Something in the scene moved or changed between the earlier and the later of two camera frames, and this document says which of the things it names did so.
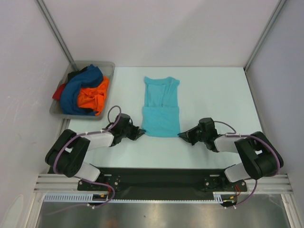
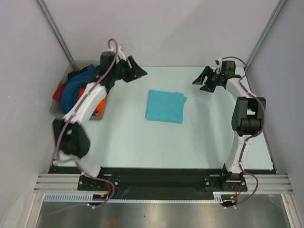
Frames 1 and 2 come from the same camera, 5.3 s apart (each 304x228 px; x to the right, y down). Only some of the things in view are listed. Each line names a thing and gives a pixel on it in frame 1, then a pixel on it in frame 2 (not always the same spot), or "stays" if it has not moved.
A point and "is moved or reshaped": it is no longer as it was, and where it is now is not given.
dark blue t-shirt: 92,76 stays
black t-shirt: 71,74 stays
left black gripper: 137,132 → 135,71
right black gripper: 192,135 → 211,79
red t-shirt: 57,93 stays
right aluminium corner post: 280,5 stays
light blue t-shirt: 160,115 is moved or reshaped
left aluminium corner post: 44,10 stays
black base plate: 162,184 stays
